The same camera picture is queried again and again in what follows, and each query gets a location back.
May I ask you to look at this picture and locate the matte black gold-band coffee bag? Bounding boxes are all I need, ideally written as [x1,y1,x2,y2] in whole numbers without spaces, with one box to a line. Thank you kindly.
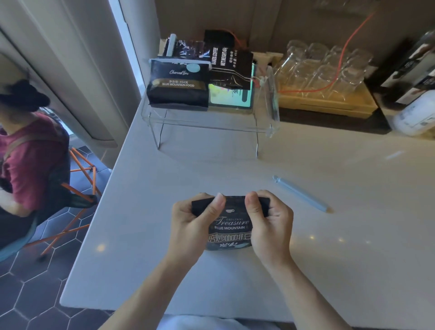
[146,58,210,112]

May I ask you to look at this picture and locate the shiny dark foil coffee bag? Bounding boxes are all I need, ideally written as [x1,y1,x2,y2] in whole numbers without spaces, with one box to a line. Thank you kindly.
[174,39,208,62]

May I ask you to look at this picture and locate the beige wooden tray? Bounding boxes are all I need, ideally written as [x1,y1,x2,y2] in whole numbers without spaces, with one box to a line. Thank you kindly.
[276,81,379,119]

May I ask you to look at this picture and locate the orange cable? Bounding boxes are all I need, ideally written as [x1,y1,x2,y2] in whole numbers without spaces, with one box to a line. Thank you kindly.
[228,10,378,94]

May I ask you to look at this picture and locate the person's right hand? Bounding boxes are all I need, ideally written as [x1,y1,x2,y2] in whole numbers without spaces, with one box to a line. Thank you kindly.
[245,190,295,270]

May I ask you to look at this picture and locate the pale blue bag clip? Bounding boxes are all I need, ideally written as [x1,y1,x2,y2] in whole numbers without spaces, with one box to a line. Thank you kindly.
[166,33,178,58]

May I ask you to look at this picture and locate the white plastic bottle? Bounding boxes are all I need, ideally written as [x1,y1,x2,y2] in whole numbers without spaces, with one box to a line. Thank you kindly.
[392,89,435,137]

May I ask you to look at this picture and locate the dark bottle with label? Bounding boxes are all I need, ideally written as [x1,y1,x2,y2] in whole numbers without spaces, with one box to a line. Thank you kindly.
[380,30,435,107]

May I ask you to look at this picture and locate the person's left forearm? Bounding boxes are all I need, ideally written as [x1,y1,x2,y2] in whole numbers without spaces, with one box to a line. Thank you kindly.
[98,259,201,330]

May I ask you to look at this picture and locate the black coffee bag white script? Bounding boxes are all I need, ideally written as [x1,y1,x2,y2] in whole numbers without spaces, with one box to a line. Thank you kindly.
[191,195,272,252]

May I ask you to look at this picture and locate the glossy black white-print coffee bag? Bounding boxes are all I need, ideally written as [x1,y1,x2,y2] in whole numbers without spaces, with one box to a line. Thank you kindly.
[208,44,255,96]

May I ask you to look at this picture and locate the person's white clothing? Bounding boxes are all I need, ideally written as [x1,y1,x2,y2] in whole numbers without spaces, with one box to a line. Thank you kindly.
[156,314,274,330]

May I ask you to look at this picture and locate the person's left hand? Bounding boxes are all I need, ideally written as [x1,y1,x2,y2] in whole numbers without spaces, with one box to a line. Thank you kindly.
[168,193,227,270]

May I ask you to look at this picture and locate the person's right forearm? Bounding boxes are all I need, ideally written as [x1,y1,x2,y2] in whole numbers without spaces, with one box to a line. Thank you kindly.
[267,257,355,330]

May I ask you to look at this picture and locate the group of clear drinking glasses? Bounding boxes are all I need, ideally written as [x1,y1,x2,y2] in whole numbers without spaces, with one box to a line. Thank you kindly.
[274,39,374,100]

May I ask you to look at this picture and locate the light blue sealing clip stick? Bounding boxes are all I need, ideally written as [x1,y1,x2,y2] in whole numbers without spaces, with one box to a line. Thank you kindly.
[273,175,332,214]

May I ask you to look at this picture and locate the orange metal frame stool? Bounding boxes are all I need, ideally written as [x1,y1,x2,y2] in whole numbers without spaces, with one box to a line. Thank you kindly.
[23,146,103,256]

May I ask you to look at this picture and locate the clear acrylic shelf riser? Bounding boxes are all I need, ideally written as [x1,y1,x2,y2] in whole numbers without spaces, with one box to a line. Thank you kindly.
[141,57,281,160]

